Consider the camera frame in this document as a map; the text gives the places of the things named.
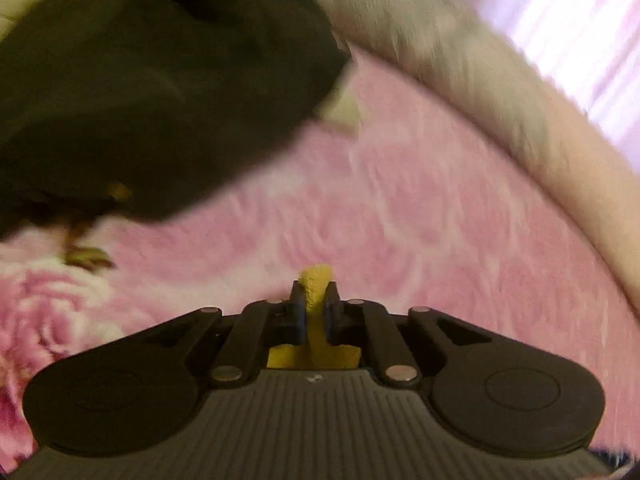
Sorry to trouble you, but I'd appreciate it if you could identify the navy cartoon print fleece garment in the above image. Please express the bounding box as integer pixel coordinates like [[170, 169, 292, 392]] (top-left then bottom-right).
[[267, 263, 361, 370]]

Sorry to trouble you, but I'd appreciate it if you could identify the pink floral bed blanket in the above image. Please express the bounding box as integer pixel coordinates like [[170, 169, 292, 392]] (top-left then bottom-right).
[[1, 53, 639, 471]]

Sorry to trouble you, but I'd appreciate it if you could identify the black garment on bed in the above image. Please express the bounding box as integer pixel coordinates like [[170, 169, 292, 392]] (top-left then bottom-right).
[[0, 0, 354, 241]]

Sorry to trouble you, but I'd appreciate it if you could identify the cream quilted duvet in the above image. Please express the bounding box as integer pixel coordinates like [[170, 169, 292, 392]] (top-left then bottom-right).
[[1, 0, 639, 304]]

